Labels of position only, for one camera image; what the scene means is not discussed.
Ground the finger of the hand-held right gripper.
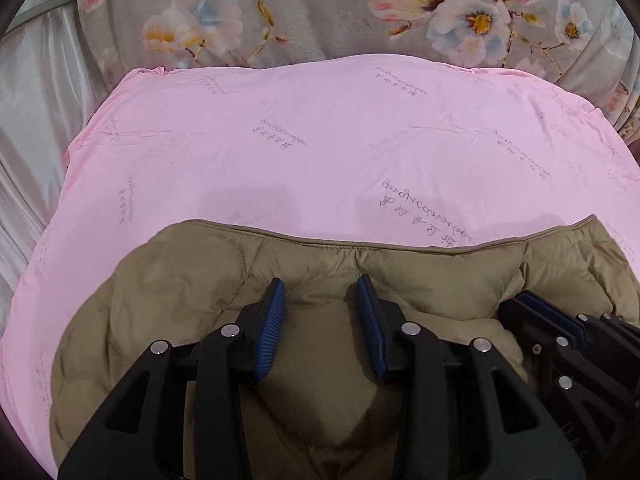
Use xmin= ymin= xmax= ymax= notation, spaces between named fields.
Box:
xmin=515 ymin=291 xmax=640 ymax=361
xmin=497 ymin=297 xmax=608 ymax=413

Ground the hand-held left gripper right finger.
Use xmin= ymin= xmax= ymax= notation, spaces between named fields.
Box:
xmin=355 ymin=274 xmax=586 ymax=480

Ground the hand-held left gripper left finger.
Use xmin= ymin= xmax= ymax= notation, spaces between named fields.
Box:
xmin=57 ymin=277 xmax=287 ymax=480

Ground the pink bed sheet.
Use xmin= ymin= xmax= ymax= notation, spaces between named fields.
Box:
xmin=0 ymin=52 xmax=640 ymax=480

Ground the white satin curtain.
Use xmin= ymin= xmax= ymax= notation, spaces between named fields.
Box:
xmin=0 ymin=0 xmax=136 ymax=306

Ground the grey curved pole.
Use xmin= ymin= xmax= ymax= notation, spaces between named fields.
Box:
xmin=7 ymin=0 xmax=78 ymax=35

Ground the olive quilted jacket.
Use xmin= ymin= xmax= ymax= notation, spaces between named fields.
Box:
xmin=50 ymin=214 xmax=640 ymax=480

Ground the grey floral blanket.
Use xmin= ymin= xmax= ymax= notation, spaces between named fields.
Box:
xmin=75 ymin=0 xmax=640 ymax=138

